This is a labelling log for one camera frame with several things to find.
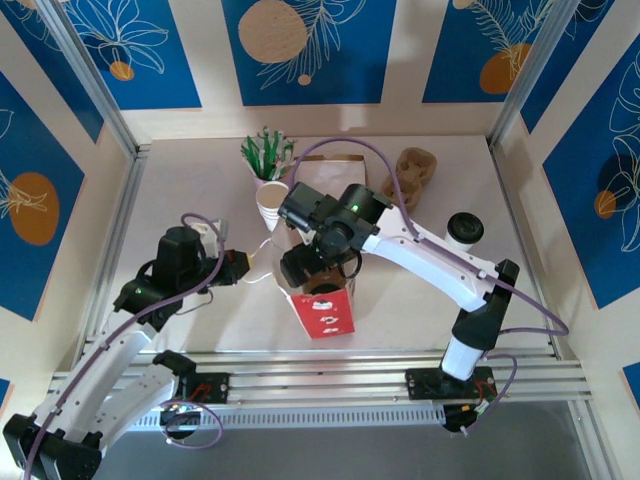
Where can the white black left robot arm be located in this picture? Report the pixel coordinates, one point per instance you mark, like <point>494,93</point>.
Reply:
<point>110,360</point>

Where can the white paper cup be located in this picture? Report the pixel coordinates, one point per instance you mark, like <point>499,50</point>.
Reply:
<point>270,195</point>
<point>268,216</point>
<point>267,211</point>
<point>457,245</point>
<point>270,225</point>

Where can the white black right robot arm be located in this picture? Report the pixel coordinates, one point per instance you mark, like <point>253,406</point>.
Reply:
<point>435,260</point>

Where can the aluminium table side rail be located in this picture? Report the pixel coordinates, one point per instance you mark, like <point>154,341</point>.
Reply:
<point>526,250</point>
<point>112,250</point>

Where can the pink cup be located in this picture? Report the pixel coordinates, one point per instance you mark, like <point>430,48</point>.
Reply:
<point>257,181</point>

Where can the aluminium frame post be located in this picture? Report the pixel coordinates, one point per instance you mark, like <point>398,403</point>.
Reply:
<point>535,70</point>
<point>90,75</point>

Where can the brown pulp cup carrier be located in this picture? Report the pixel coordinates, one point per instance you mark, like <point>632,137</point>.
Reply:
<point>322,290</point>
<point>415,170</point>

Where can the brown cardboard box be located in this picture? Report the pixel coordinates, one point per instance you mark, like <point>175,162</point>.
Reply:
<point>327,157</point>

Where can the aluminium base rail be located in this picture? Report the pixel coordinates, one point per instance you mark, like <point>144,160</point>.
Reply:
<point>320,380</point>

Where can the red white paper bag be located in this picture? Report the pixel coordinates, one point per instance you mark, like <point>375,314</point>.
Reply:
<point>325,315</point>

